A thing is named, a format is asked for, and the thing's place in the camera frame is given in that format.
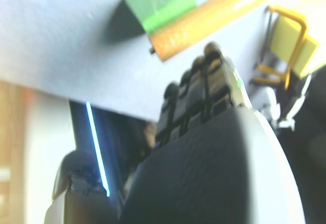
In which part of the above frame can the wooden rod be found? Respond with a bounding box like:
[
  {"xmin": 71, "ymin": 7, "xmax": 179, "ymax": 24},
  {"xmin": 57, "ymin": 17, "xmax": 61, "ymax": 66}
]
[{"xmin": 148, "ymin": 0, "xmax": 282, "ymax": 62}]

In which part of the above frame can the yellow hacksaw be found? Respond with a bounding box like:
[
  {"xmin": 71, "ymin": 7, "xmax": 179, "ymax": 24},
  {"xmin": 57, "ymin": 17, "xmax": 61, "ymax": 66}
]
[{"xmin": 251, "ymin": 5, "xmax": 309, "ymax": 90}]

